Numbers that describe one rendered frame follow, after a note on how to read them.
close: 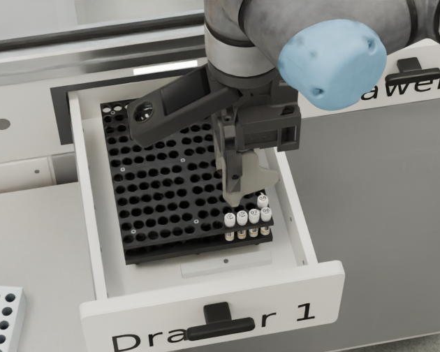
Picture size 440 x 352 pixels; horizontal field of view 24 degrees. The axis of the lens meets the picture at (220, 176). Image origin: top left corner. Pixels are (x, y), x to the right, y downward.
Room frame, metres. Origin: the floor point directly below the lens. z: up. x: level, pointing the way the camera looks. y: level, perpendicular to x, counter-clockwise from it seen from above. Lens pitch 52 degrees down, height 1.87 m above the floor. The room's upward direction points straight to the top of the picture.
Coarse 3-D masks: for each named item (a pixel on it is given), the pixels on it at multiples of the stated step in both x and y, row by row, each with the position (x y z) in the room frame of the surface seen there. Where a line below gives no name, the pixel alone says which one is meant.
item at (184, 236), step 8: (248, 216) 0.69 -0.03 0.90; (184, 224) 0.67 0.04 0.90; (192, 224) 0.67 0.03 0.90; (200, 224) 0.67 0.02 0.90; (208, 224) 0.68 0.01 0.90; (224, 224) 0.67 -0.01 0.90; (248, 224) 0.67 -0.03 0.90; (256, 224) 0.67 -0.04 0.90; (264, 224) 0.67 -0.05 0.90; (272, 224) 0.68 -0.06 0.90; (136, 232) 0.66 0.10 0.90; (144, 232) 0.66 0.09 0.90; (152, 232) 0.66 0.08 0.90; (160, 232) 0.66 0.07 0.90; (168, 232) 0.67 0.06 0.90; (184, 232) 0.66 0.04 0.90; (200, 232) 0.66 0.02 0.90; (208, 232) 0.66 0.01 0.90; (216, 232) 0.66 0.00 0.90; (224, 232) 0.67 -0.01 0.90; (136, 240) 0.65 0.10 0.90; (144, 240) 0.65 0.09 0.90; (152, 240) 0.65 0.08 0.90; (160, 240) 0.65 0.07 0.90; (168, 240) 0.65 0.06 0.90; (176, 240) 0.65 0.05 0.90; (128, 248) 0.64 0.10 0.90
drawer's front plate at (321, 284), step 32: (192, 288) 0.57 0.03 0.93; (224, 288) 0.57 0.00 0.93; (256, 288) 0.57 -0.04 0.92; (288, 288) 0.58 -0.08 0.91; (320, 288) 0.59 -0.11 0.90; (96, 320) 0.54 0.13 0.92; (128, 320) 0.54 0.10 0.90; (160, 320) 0.55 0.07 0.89; (192, 320) 0.56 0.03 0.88; (256, 320) 0.57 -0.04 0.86; (288, 320) 0.58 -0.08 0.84; (320, 320) 0.59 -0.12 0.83
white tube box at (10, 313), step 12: (0, 288) 0.65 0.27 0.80; (12, 288) 0.65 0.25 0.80; (0, 300) 0.63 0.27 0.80; (12, 300) 0.64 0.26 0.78; (24, 300) 0.65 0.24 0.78; (0, 312) 0.62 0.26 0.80; (12, 312) 0.62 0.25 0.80; (24, 312) 0.64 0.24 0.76; (0, 324) 0.60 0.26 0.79; (12, 324) 0.60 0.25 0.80; (0, 336) 0.59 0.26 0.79; (12, 336) 0.58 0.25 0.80; (0, 348) 0.57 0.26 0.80; (12, 348) 0.58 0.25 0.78
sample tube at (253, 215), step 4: (252, 212) 0.68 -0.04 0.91; (256, 212) 0.68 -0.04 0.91; (252, 216) 0.68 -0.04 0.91; (256, 216) 0.68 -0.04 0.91; (252, 220) 0.68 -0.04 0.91; (256, 220) 0.68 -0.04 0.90; (256, 228) 0.68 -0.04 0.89; (252, 232) 0.68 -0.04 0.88; (256, 232) 0.68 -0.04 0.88; (252, 236) 0.68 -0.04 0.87
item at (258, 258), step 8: (232, 256) 0.66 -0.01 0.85; (240, 256) 0.66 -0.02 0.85; (248, 256) 0.66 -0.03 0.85; (256, 256) 0.66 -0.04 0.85; (264, 256) 0.66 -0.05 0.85; (184, 264) 0.65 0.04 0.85; (192, 264) 0.65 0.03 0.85; (200, 264) 0.65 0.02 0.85; (208, 264) 0.65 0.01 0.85; (216, 264) 0.65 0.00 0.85; (224, 264) 0.65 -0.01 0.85; (232, 264) 0.65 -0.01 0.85; (240, 264) 0.65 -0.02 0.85; (248, 264) 0.65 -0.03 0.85; (256, 264) 0.66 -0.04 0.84; (264, 264) 0.66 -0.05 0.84; (184, 272) 0.64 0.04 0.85; (192, 272) 0.64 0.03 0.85; (200, 272) 0.64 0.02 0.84; (208, 272) 0.64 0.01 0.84; (216, 272) 0.65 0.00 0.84
